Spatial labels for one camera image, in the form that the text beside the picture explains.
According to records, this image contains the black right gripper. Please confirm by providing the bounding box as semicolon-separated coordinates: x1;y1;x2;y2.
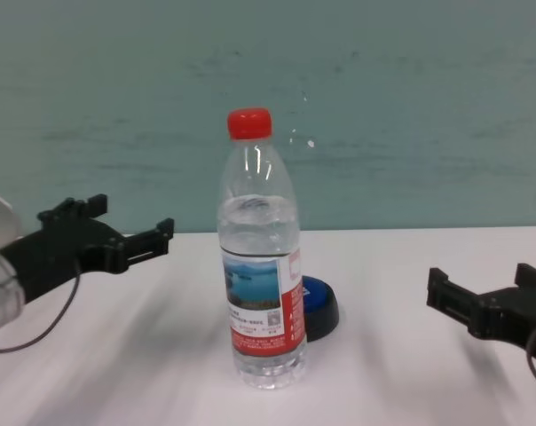
426;263;536;356

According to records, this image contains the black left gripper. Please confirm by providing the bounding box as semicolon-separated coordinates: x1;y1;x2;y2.
0;193;175;305

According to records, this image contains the clear water bottle red cap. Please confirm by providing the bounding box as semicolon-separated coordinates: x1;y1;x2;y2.
217;107;308;391

